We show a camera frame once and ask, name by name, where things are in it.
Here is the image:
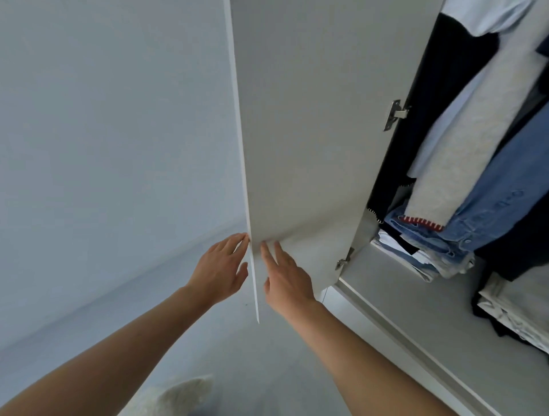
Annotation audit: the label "person's right hand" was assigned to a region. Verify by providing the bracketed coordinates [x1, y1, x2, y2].
[260, 240, 319, 320]

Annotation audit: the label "person's left hand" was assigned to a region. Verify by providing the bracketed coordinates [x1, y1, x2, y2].
[185, 232, 250, 307]

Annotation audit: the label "jeans stack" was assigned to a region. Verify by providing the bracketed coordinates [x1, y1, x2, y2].
[384, 205, 476, 275]

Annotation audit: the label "white wardrobe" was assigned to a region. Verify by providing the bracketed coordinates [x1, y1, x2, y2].
[222, 0, 549, 416]

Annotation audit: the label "black clothes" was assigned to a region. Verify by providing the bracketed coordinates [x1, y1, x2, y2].
[471, 274, 541, 342]

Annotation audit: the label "light grey clothes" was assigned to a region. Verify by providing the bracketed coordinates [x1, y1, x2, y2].
[476, 272, 549, 354]

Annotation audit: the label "grey sweater red stitching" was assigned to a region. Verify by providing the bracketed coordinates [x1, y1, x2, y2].
[403, 0, 549, 233]

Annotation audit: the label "blue denim shirt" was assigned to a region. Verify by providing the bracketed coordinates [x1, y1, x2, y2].
[437, 115, 549, 254]

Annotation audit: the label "white zip polo shirt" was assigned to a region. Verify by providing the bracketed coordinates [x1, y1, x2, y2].
[406, 0, 537, 179]

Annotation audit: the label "person's left forearm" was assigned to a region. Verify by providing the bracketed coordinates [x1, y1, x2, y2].
[0, 285, 215, 416]

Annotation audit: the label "person's right forearm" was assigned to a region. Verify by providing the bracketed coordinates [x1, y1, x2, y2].
[289, 299, 460, 416]

